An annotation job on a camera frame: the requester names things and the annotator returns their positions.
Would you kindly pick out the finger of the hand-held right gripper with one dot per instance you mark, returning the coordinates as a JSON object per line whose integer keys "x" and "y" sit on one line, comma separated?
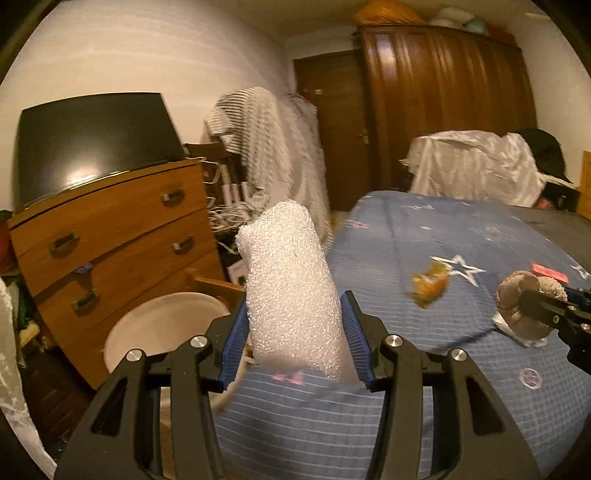
{"x": 581, "y": 296}
{"x": 554, "y": 309}

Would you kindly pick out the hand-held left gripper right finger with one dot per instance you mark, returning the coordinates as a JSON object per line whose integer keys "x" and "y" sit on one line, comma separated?
{"x": 358, "y": 350}

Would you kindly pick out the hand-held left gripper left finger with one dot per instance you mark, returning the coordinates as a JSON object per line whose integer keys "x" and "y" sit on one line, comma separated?
{"x": 233, "y": 350}

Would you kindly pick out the grey plush toy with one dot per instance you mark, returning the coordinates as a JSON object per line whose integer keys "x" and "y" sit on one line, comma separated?
{"x": 510, "y": 295}

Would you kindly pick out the white plastic basin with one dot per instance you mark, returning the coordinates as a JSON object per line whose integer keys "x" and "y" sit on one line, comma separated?
{"x": 157, "y": 323}

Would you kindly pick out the white bubble wrap roll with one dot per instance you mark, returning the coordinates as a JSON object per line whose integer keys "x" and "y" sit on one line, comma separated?
{"x": 291, "y": 286}

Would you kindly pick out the red flat packet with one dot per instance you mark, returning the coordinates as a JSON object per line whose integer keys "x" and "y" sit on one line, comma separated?
{"x": 549, "y": 272}

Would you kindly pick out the wooden chair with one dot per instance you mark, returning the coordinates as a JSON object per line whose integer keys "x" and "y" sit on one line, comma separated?
{"x": 217, "y": 284}

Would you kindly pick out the dark grey sheet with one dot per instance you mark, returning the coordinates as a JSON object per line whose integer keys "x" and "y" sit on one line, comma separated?
{"x": 554, "y": 230}

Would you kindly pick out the blue checked star blanket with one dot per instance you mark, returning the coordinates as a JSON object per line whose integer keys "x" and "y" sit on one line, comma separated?
{"x": 438, "y": 369}

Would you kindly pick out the orange toy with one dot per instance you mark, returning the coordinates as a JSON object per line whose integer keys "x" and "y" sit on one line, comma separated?
{"x": 431, "y": 284}

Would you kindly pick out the white satin cover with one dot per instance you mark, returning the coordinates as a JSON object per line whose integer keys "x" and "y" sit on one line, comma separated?
{"x": 471, "y": 166}

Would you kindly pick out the small blue cloth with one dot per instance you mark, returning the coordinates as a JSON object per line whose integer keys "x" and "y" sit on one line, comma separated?
{"x": 83, "y": 268}

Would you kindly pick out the wooden dresser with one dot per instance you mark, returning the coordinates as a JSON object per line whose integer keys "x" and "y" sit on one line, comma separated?
{"x": 115, "y": 221}

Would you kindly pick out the white clothes hanger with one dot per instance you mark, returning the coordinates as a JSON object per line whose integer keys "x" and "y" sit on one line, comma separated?
{"x": 210, "y": 170}

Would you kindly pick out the dark wooden door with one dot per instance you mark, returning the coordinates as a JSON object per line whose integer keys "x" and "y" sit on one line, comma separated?
{"x": 341, "y": 138}

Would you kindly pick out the grey white striped shirt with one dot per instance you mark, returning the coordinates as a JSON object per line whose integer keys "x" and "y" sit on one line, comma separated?
{"x": 277, "y": 138}

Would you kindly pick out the white shiny cloth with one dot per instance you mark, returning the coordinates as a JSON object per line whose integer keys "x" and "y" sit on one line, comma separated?
{"x": 18, "y": 392}

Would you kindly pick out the pile of clothes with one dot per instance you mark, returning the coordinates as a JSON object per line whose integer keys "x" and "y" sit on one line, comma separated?
{"x": 18, "y": 286}

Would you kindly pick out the dark wooden wardrobe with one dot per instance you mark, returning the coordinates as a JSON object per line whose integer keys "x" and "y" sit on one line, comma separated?
{"x": 438, "y": 92}

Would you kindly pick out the black flat screen television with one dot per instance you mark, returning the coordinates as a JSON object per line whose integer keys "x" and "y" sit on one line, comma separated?
{"x": 92, "y": 143}

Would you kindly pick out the white bundled bedding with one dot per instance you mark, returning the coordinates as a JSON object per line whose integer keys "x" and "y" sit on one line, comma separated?
{"x": 457, "y": 21}

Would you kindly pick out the orange bag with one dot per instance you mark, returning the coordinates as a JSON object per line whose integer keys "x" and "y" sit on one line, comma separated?
{"x": 388, "y": 13}

